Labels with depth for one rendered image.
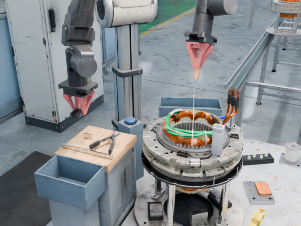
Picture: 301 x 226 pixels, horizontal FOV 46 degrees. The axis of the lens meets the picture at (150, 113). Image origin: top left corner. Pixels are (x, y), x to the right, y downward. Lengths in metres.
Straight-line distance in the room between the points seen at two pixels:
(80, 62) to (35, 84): 2.49
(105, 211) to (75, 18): 0.60
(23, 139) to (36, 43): 0.89
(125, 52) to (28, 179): 1.71
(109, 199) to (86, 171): 0.11
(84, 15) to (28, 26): 2.32
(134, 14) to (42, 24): 1.85
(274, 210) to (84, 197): 0.71
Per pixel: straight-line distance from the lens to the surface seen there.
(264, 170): 1.60
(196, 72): 1.05
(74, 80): 1.04
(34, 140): 3.45
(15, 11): 3.34
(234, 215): 1.31
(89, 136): 1.19
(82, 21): 0.98
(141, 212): 1.29
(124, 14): 1.37
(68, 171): 1.15
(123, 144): 1.15
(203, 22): 1.05
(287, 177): 1.59
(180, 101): 1.50
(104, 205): 1.16
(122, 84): 1.48
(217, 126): 1.04
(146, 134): 1.15
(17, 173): 3.01
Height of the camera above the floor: 1.66
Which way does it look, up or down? 26 degrees down
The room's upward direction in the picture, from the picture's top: straight up
